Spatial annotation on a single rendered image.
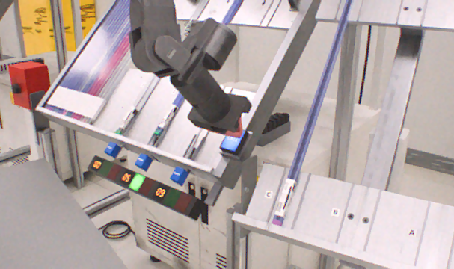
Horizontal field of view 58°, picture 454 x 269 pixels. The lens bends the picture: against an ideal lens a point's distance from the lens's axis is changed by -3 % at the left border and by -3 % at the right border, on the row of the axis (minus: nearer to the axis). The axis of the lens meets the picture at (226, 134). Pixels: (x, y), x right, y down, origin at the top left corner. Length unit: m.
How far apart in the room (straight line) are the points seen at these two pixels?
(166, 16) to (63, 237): 0.50
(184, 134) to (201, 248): 0.63
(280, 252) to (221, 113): 0.65
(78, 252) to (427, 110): 2.21
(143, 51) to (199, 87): 0.10
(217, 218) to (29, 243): 0.64
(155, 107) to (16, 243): 0.42
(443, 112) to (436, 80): 0.19
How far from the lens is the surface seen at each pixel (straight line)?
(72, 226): 0.94
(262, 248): 1.29
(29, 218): 1.00
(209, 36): 0.67
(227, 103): 0.70
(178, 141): 0.92
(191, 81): 0.64
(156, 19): 0.62
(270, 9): 1.05
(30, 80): 1.66
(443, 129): 2.69
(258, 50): 3.09
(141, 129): 1.01
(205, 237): 1.43
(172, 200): 0.87
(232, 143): 0.80
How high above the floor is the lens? 1.09
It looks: 21 degrees down
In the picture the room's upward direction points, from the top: straight up
